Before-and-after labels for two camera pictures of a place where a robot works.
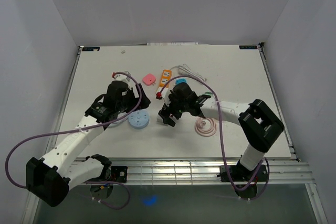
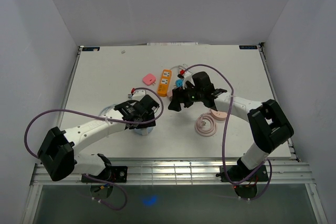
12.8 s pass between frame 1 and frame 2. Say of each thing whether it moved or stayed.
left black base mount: stayed
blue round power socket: moved
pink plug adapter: stayed
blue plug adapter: stayed
